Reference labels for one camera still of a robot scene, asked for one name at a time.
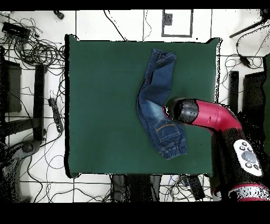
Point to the black power adapter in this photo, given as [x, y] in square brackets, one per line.
[244, 60]

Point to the black electronics box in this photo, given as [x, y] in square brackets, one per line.
[14, 29]

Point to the black stand bar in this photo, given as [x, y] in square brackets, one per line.
[233, 90]
[39, 101]

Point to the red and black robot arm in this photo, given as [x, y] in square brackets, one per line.
[211, 116]

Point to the black power strip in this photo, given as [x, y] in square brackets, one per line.
[56, 114]

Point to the blue denim jeans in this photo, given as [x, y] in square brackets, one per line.
[158, 88]

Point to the black flat panel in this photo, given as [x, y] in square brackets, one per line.
[12, 88]
[253, 95]

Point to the dark grey square marker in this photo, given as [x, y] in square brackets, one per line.
[167, 19]

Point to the small black cylindrical object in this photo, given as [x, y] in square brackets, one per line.
[59, 14]

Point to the grey curved floor base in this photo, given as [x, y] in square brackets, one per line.
[27, 148]

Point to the black rod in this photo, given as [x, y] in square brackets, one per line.
[244, 30]

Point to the dark green table cloth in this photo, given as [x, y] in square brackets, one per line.
[101, 105]

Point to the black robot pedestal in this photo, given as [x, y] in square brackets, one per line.
[135, 188]

